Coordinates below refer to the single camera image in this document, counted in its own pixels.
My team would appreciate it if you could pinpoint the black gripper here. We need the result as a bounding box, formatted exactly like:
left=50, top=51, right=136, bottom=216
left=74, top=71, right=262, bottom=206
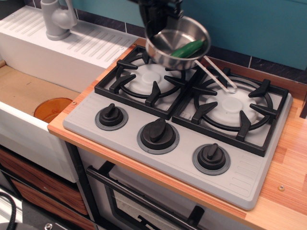
left=138, top=0, right=183, bottom=34

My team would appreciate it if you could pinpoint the stainless steel pot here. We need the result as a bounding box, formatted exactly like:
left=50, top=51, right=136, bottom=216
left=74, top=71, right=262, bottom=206
left=145, top=16, right=237, bottom=94

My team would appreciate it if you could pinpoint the green toy pickle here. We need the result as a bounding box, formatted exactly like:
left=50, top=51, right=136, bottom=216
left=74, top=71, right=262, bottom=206
left=171, top=40, right=203, bottom=58

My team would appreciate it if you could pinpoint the black left stove knob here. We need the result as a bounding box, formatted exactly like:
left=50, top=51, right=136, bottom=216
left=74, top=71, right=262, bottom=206
left=95, top=103, right=128, bottom=131

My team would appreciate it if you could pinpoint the black stove knob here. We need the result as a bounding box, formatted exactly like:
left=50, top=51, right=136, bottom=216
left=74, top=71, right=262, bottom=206
left=137, top=118, right=180, bottom=155
left=95, top=103, right=128, bottom=131
left=192, top=143, right=231, bottom=176

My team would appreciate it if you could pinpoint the black middle stove knob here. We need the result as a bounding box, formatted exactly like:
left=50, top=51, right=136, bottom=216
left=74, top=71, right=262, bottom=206
left=137, top=118, right=180, bottom=155

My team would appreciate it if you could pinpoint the grey toy stove top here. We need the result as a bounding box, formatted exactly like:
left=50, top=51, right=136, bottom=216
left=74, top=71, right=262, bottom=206
left=63, top=46, right=293, bottom=210

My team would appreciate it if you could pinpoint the black right stove knob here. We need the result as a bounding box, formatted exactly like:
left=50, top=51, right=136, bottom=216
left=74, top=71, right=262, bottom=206
left=192, top=143, right=231, bottom=176

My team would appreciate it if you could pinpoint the black left burner grate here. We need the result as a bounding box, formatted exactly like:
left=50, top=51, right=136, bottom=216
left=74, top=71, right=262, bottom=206
left=94, top=45, right=202, bottom=120

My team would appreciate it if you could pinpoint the black burner grate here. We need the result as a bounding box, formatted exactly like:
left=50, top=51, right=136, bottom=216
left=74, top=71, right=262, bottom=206
left=172, top=68, right=293, bottom=157
left=94, top=45, right=202, bottom=120

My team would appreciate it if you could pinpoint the grey toy faucet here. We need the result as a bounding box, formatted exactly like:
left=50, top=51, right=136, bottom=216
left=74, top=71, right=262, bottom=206
left=41, top=0, right=77, bottom=41

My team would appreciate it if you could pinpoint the teal cabinet right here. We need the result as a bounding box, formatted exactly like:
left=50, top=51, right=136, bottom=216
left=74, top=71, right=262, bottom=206
left=71, top=0, right=307, bottom=70

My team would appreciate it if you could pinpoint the white toy sink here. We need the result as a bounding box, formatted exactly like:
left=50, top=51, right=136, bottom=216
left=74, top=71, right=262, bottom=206
left=0, top=6, right=137, bottom=183

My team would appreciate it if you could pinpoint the black right burner grate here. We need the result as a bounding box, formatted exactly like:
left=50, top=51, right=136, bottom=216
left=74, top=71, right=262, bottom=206
left=172, top=68, right=293, bottom=157

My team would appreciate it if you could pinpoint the orange plastic plate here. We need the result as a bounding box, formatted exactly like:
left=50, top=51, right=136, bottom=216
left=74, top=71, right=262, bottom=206
left=34, top=97, right=72, bottom=123

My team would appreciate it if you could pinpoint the wood grain drawer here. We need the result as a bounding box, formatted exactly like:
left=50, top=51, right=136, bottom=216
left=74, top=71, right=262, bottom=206
left=0, top=149, right=95, bottom=230

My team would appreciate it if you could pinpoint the black oven door handle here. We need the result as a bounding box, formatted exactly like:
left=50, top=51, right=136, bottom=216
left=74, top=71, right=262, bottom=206
left=86, top=161, right=204, bottom=230

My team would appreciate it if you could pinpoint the black braided cable lower left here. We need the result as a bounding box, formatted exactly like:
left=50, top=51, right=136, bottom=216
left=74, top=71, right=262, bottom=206
left=0, top=191, right=17, bottom=230

